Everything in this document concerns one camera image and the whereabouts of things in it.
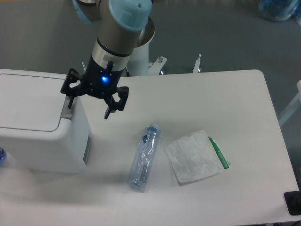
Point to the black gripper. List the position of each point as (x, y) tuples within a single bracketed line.
[(97, 81)]

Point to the grey lid release button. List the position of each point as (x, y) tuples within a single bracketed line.
[(67, 113)]

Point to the white trash can lid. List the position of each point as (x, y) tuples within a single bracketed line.
[(30, 102)]

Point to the white trash can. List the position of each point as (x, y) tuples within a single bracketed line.
[(65, 149)]

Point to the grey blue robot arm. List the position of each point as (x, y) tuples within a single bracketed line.
[(122, 24)]

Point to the clear plastic water bottle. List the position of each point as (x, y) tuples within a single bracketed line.
[(144, 158)]

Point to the white crumpled plastic bag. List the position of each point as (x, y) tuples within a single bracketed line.
[(196, 157)]

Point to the black device at table edge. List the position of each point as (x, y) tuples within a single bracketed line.
[(293, 202)]

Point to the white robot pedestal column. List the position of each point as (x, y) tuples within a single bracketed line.
[(139, 59)]

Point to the white pedestal base frame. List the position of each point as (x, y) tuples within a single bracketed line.
[(158, 67)]

